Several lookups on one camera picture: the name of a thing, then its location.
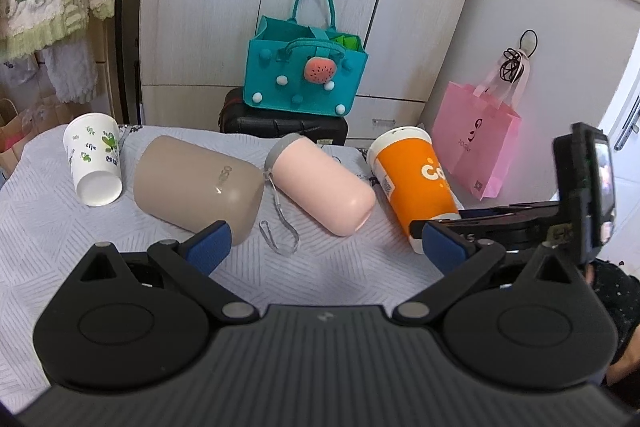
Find orange paper cup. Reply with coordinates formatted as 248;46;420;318
367;126;460;254

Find beige tumbler cup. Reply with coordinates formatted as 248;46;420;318
134;135;264;246

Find white paper cup green print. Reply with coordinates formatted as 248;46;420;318
63;113;122;207

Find pink paper gift bag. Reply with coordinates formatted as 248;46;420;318
432;49;530;200

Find white quilted tablecloth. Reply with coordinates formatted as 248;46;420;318
1;126;439;412

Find black suitcase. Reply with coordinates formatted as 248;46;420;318
218;87;348;145

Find brown paper bag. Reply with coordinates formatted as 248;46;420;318
0;95;73;179

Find teal felt tote bag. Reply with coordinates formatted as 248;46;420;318
243;0;369;117

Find white door with handle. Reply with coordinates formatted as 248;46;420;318
600;48;639;274

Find pink bottle with grey strap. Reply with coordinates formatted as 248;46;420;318
259;133;376;256

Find black hair ties on hook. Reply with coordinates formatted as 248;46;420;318
499;28;540;84

